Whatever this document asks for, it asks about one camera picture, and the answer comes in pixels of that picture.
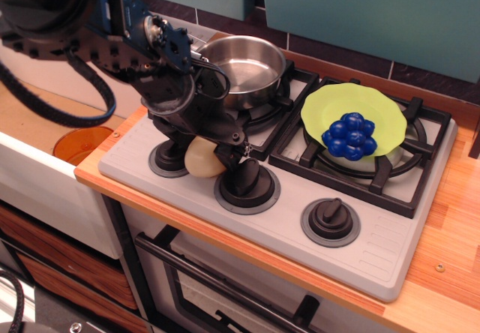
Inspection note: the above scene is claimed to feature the orange sink drain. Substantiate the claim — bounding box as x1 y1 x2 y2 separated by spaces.
52 127 113 166

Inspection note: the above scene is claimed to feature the light green plate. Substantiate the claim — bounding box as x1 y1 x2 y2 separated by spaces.
301 82 407 156

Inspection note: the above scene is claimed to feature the black left stove knob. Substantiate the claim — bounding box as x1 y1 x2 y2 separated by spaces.
148 139 188 179

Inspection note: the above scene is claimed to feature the toy oven door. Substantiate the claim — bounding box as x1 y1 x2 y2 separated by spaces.
123 206 389 332

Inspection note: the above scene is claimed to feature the blue toy blueberry cluster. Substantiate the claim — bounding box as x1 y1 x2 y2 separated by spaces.
322 112 378 161

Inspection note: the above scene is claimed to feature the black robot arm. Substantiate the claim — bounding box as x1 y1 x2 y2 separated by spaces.
1 0 249 171

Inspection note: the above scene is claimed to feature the black stove knob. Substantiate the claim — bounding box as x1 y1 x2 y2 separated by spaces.
301 198 361 248
148 139 188 179
214 158 281 215

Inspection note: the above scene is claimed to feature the wooden drawer front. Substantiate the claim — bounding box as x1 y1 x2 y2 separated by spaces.
1 202 148 332

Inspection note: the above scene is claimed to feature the black right stove knob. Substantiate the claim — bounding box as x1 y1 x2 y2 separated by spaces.
301 198 361 248

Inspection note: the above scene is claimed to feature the black braided cable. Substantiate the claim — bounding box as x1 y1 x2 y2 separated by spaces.
0 270 26 333

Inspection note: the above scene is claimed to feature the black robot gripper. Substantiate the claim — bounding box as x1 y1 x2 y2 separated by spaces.
139 62 250 171

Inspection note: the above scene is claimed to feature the black middle stove knob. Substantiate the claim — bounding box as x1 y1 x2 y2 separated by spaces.
214 158 281 215

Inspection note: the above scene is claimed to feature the stainless steel pot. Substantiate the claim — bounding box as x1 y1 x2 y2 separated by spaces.
197 35 287 111

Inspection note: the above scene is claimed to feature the black right burner grate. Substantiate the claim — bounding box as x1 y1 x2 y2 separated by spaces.
269 78 455 218

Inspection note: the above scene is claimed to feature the grey toy stove top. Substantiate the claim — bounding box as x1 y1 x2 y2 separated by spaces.
97 64 459 304

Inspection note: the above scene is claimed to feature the black oven door handle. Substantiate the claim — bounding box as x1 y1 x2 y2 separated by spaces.
134 226 320 332

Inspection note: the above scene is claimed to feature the black burner grate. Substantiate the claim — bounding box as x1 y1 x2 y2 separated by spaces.
269 78 455 218
147 59 320 161

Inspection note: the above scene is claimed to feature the beige toy potato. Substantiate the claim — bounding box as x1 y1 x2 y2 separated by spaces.
184 136 227 178

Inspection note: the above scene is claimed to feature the black left burner grate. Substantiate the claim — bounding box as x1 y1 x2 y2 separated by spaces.
147 59 320 161

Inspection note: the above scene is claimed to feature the white toy sink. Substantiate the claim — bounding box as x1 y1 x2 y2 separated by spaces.
1 47 122 259

